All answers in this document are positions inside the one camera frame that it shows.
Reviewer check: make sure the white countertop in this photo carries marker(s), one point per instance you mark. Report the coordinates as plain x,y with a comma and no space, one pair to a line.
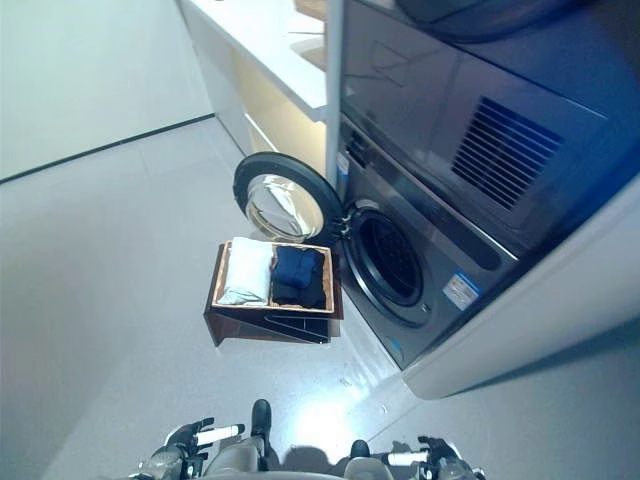
265,45

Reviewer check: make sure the blue strip sticker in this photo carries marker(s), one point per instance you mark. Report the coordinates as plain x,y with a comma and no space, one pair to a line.
342,170

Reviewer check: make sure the white folded clothes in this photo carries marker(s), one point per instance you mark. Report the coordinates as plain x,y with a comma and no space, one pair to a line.
247,270

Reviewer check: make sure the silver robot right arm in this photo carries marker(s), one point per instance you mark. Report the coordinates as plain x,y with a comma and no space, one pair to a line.
457,472

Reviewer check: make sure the round washing machine door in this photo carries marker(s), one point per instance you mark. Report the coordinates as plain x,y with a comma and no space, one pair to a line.
285,200

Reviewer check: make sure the grey front-load washing machine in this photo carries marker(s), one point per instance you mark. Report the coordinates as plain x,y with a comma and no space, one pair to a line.
430,240

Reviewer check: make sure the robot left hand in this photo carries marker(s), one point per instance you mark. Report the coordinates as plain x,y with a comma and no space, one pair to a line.
192,437

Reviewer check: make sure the black metal basket stand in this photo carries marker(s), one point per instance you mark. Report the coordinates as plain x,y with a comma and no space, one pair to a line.
300,327

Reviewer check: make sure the brown wooden laundry basket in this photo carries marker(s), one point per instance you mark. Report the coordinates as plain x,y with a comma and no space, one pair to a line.
220,310

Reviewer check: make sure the dark grey dryer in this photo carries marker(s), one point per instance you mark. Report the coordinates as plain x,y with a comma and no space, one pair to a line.
430,115

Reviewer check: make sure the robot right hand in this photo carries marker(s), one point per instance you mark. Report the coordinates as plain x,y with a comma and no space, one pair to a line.
440,455

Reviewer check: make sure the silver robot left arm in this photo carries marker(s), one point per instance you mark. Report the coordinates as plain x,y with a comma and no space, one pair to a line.
160,465

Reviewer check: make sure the white energy label sticker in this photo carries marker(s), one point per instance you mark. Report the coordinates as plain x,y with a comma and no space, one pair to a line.
463,289

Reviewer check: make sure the black folded clothes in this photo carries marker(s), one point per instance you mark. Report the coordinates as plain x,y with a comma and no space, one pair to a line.
300,296

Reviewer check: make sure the dark blue folded clothes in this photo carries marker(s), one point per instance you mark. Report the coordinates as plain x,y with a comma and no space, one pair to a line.
295,267

